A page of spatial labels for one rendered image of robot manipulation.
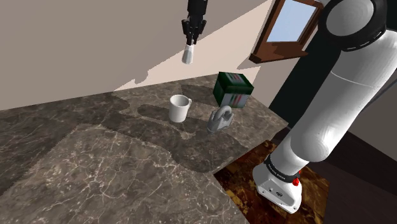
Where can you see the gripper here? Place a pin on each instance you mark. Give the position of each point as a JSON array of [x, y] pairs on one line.
[[196, 15]]

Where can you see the white mug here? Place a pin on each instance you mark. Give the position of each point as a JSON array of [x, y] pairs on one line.
[[178, 108]]

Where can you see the small white tapered shaker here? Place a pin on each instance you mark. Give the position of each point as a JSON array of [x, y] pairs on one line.
[[187, 55]]

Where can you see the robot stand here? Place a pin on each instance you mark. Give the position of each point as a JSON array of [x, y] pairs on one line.
[[245, 198]]

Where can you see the grey padlock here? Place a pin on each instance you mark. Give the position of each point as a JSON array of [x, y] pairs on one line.
[[218, 121]]

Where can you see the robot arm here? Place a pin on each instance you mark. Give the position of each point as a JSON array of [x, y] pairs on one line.
[[325, 124]]

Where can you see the brown wooden framed window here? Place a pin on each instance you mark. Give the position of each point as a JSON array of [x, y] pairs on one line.
[[290, 21]]

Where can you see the dark green striped box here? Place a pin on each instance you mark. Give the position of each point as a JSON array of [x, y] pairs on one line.
[[231, 90]]

